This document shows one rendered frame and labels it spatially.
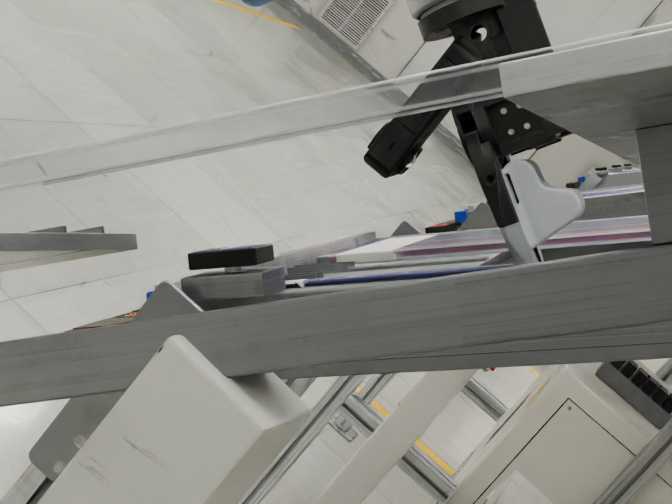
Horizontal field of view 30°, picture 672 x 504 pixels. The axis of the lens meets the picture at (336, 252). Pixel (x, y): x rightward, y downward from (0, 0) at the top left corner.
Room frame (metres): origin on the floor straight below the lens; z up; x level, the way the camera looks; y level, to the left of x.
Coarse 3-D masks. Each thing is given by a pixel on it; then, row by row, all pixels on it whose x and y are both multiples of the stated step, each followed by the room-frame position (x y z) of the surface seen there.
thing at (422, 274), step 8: (504, 264) 0.93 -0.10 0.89; (512, 264) 0.92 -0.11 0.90; (400, 272) 0.93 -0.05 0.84; (408, 272) 0.93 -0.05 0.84; (416, 272) 0.93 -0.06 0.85; (424, 272) 0.92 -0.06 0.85; (432, 272) 0.92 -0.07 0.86; (440, 272) 0.92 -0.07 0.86; (448, 272) 0.92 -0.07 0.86; (456, 272) 0.92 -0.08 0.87; (464, 272) 0.92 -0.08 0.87; (304, 280) 0.94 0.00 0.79; (312, 280) 0.93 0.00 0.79; (320, 280) 0.93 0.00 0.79; (328, 280) 0.93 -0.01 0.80; (336, 280) 0.93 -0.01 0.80; (344, 280) 0.93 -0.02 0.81; (352, 280) 0.93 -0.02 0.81; (360, 280) 0.93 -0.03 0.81; (368, 280) 0.93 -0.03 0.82; (376, 280) 0.93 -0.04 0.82; (384, 280) 0.93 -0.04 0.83; (392, 280) 0.93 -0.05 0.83
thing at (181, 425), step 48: (144, 384) 0.51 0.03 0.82; (192, 384) 0.50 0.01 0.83; (240, 384) 0.52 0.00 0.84; (96, 432) 0.51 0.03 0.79; (144, 432) 0.50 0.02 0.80; (192, 432) 0.50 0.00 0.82; (240, 432) 0.49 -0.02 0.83; (288, 432) 0.53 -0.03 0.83; (96, 480) 0.50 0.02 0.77; (144, 480) 0.50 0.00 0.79; (192, 480) 0.50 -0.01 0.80; (240, 480) 0.52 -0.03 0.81
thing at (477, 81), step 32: (640, 32) 0.40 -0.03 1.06; (480, 64) 0.41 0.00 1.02; (320, 96) 0.42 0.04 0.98; (352, 96) 0.42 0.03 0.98; (384, 96) 0.41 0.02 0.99; (416, 96) 0.41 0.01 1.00; (448, 96) 0.41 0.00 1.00; (480, 96) 0.41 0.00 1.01; (160, 128) 0.43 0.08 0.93; (192, 128) 0.43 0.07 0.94; (224, 128) 0.42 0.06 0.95; (256, 128) 0.42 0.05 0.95; (288, 128) 0.42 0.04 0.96; (320, 128) 0.42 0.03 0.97; (0, 160) 0.44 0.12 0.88; (32, 160) 0.44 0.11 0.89; (64, 160) 0.43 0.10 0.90; (96, 160) 0.43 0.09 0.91; (128, 160) 0.43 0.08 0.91; (160, 160) 0.43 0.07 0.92; (0, 192) 0.45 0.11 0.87
